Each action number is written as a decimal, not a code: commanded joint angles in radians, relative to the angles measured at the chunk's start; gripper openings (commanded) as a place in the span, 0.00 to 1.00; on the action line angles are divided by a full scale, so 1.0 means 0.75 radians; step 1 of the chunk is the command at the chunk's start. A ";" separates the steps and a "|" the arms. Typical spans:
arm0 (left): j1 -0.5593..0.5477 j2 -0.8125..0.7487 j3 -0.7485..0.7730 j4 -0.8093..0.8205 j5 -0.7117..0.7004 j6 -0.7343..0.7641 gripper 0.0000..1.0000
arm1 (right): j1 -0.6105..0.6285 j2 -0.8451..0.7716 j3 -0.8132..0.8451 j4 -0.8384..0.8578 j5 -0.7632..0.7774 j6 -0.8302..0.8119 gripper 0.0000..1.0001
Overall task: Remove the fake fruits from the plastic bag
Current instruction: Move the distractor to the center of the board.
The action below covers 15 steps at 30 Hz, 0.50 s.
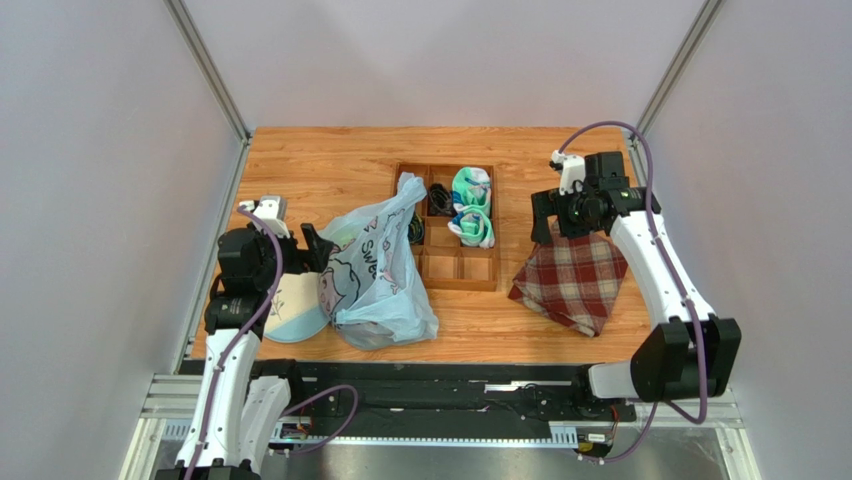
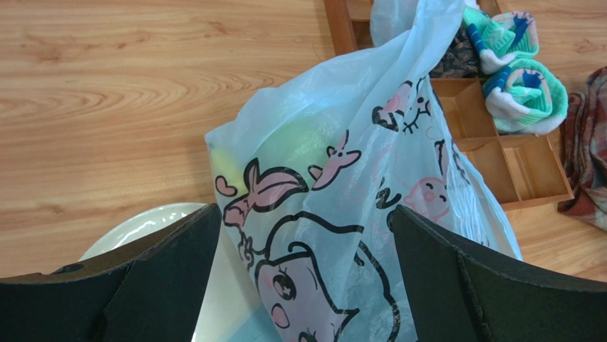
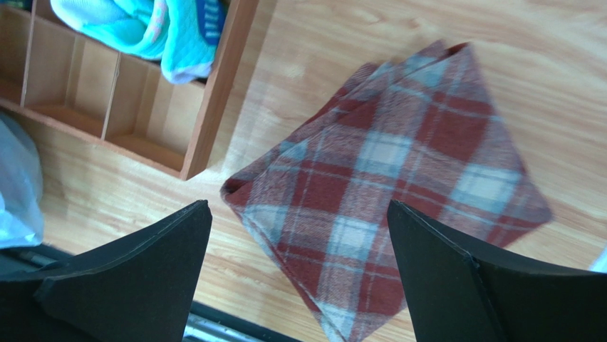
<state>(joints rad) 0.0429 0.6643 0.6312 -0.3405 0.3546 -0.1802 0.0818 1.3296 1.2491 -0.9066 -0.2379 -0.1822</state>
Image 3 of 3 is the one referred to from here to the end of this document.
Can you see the wooden compartment tray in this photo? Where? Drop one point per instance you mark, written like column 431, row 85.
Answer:
column 69, row 82

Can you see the red plaid folded cloth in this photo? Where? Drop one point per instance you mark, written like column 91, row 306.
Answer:
column 423, row 131

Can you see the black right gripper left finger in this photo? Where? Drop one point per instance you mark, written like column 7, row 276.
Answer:
column 137, row 288

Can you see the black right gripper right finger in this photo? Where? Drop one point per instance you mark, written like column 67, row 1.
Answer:
column 460, row 288

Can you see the teal white sock pair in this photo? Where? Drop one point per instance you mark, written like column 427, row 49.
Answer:
column 182, row 35

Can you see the light blue plastic bag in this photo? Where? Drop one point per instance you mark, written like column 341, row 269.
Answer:
column 22, row 220

